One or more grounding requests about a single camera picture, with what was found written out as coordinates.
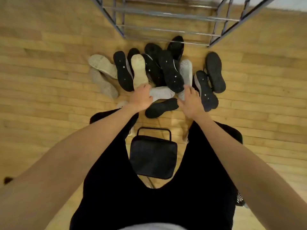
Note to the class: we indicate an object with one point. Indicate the person's right hand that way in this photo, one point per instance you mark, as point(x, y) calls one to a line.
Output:
point(192, 104)

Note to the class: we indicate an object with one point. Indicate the person's left hand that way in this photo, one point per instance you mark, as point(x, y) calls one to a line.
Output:
point(141, 98)

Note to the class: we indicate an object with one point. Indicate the grey metal shoe rack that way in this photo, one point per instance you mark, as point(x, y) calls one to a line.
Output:
point(121, 31)

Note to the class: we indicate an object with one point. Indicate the person's right forearm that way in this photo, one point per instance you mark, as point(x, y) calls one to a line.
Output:
point(251, 170)

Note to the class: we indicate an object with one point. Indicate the person's left forearm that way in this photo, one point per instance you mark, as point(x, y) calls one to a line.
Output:
point(72, 153)

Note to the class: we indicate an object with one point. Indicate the person's black trousers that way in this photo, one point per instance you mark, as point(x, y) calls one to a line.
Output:
point(115, 189)

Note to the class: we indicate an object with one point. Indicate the person's white shirt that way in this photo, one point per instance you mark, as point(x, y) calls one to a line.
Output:
point(153, 227)

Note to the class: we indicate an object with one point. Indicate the black metal stool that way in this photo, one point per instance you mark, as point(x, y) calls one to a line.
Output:
point(153, 155)

